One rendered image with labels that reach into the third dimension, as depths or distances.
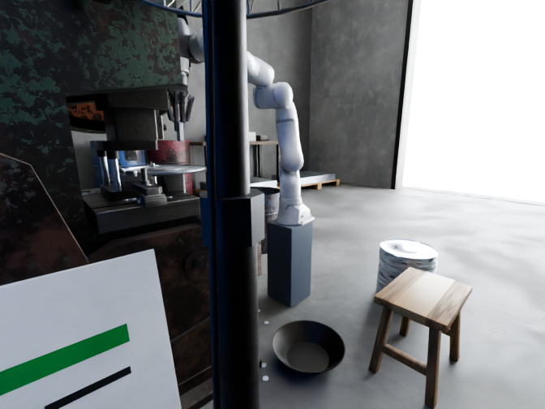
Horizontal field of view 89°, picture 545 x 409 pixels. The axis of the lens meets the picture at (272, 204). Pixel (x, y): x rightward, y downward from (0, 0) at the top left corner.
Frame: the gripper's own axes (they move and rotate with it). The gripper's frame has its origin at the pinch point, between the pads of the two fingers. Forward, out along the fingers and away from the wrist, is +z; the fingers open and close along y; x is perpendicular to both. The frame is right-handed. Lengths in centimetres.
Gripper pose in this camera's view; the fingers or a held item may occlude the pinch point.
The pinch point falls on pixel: (180, 131)
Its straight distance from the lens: 116.1
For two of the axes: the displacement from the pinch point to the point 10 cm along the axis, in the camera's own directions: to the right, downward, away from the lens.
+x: -6.6, -1.7, 7.3
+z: -0.2, 9.8, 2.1
